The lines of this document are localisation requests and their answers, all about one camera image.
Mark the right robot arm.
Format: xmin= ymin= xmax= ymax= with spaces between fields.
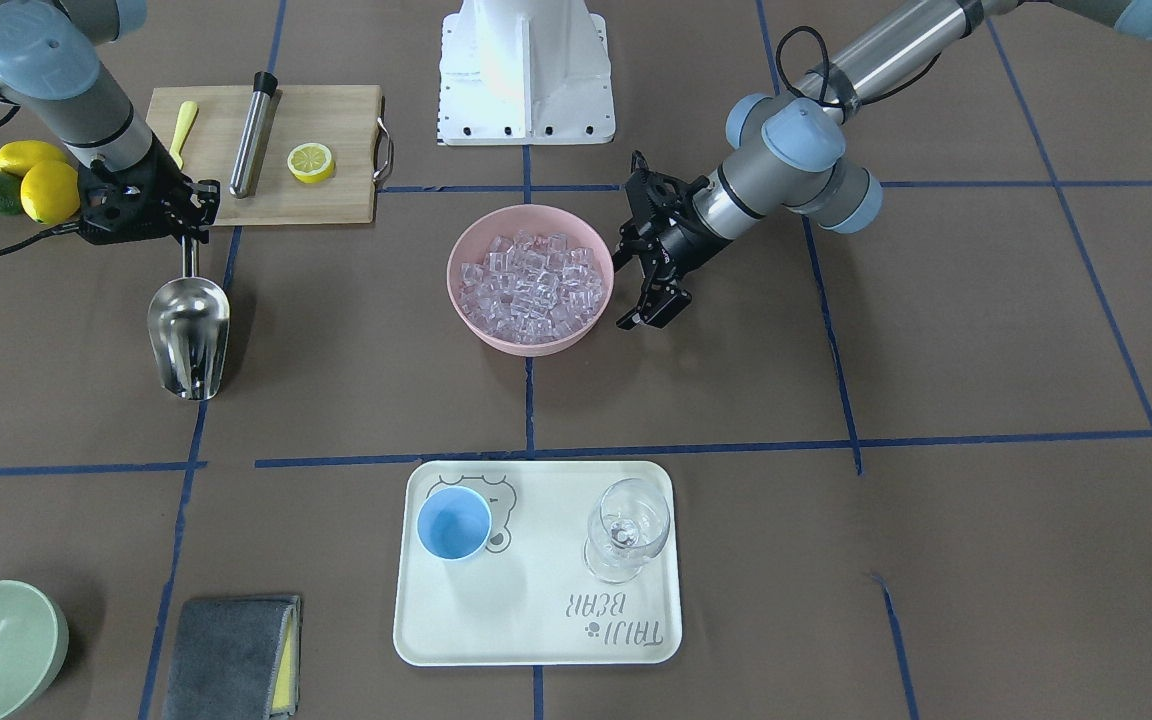
xmin=0 ymin=1 xmax=220 ymax=245

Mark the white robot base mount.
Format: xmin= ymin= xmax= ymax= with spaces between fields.
xmin=435 ymin=1 xmax=617 ymax=146

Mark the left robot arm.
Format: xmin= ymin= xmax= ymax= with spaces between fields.
xmin=612 ymin=1 xmax=1015 ymax=329

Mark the pile of clear ice cubes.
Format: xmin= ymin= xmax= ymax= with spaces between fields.
xmin=450 ymin=232 xmax=611 ymax=346

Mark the yellow plastic knife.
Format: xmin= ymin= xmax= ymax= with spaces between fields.
xmin=168 ymin=100 xmax=198 ymax=169

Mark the lemon half slice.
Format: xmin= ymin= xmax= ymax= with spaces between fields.
xmin=285 ymin=142 xmax=338 ymax=184

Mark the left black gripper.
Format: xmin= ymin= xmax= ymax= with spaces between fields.
xmin=613 ymin=151 xmax=712 ymax=331

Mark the steel cylindrical rod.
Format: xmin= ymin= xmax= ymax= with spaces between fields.
xmin=229 ymin=70 xmax=279 ymax=199

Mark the pink plastic bowl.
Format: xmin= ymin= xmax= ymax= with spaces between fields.
xmin=445 ymin=204 xmax=614 ymax=357

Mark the stainless steel ice scoop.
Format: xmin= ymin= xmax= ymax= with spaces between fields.
xmin=147 ymin=236 xmax=230 ymax=402

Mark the wooden cutting board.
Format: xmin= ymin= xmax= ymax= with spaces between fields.
xmin=145 ymin=85 xmax=381 ymax=225

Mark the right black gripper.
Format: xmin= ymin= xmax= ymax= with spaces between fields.
xmin=78 ymin=151 xmax=221 ymax=245

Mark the yellow lemon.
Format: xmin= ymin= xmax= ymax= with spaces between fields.
xmin=0 ymin=141 xmax=68 ymax=179
xmin=20 ymin=160 xmax=81 ymax=223

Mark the grey folded cloth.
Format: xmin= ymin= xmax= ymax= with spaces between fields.
xmin=162 ymin=594 xmax=302 ymax=719

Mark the cream bear tray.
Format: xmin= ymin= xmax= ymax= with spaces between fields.
xmin=392 ymin=460 xmax=684 ymax=666

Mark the clear wine glass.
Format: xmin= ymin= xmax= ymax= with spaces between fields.
xmin=582 ymin=478 xmax=672 ymax=584

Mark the light blue plastic cup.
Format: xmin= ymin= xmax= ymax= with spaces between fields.
xmin=416 ymin=486 xmax=493 ymax=562

